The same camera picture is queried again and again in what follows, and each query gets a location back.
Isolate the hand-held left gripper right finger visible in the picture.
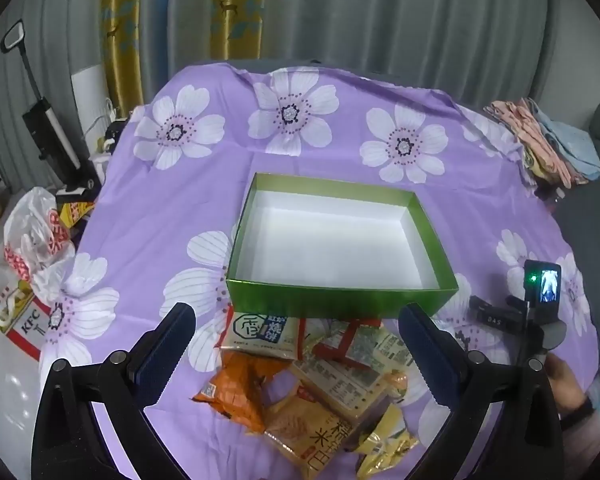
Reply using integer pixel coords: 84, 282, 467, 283
397, 302, 566, 480

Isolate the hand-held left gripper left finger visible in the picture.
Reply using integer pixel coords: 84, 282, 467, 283
30, 302, 197, 480

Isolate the pale green snack packet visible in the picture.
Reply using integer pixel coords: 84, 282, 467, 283
370, 330, 416, 376

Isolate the orange snack packet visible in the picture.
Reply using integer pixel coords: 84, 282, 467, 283
191, 350, 293, 433

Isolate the beige labelled snack packet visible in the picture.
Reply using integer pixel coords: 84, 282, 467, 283
287, 355, 396, 421

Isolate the red white snack packet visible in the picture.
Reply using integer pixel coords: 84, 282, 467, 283
305, 317, 386, 366

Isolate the white blue snack packet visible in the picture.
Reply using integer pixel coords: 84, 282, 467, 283
215, 310, 306, 361

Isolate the yellow snack packet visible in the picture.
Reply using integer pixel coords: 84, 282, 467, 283
352, 402, 421, 480

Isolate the green cardboard box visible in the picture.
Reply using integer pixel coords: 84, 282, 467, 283
225, 172, 460, 318

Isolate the beige rice cracker packet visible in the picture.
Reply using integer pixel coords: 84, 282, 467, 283
264, 390, 366, 480

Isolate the person's right forearm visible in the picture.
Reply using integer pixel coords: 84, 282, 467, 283
560, 370, 600, 441

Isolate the person's right hand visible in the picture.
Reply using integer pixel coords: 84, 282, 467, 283
547, 354, 590, 418

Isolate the pile of folded clothes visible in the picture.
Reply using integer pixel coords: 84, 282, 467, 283
482, 97, 600, 191

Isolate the KFC paper bag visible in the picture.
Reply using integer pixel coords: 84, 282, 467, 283
0, 280, 53, 361

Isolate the purple floral tablecloth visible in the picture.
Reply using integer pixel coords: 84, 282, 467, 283
40, 60, 600, 480

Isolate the yellow snack bag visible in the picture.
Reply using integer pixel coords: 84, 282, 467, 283
55, 200, 97, 228

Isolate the white plastic bag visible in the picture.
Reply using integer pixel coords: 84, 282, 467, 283
0, 187, 76, 301

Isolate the black upright vacuum cleaner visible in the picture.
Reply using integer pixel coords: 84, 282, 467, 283
0, 19, 103, 196

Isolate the grey and yellow curtain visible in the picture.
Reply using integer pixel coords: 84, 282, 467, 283
99, 0, 571, 116

